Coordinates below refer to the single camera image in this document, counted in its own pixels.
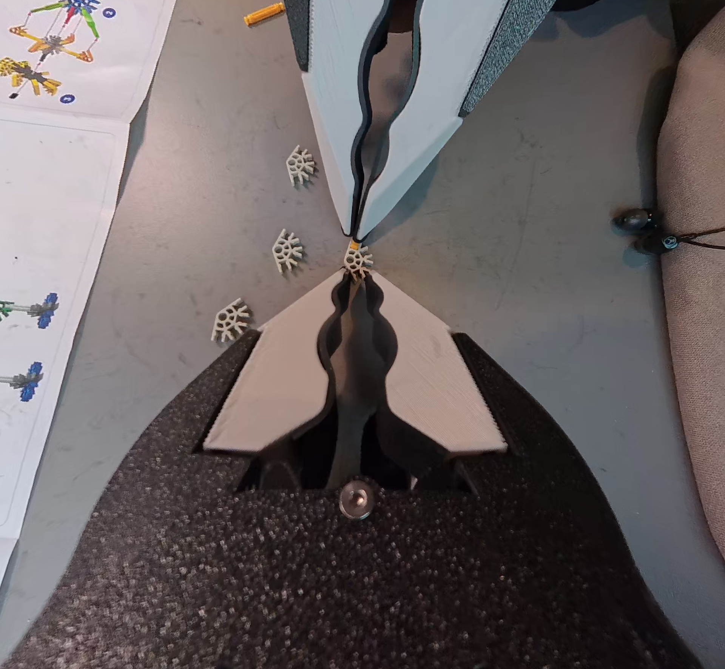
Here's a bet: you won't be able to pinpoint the grey snowflake connector piece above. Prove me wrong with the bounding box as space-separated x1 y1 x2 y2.
272 229 307 274
285 145 317 187
211 298 251 343
342 246 375 284

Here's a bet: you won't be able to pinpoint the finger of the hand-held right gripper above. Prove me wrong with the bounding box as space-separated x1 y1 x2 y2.
356 0 526 244
302 0 397 237

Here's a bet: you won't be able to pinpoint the black wired earphones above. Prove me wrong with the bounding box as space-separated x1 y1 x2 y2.
612 207 725 255

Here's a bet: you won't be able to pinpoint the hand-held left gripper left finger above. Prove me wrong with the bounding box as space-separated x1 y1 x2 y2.
203 270 355 491

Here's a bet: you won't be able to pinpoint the white building instruction sheet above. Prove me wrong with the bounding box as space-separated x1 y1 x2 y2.
0 0 193 570

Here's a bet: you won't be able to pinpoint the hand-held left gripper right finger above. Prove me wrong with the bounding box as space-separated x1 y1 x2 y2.
358 271 508 491

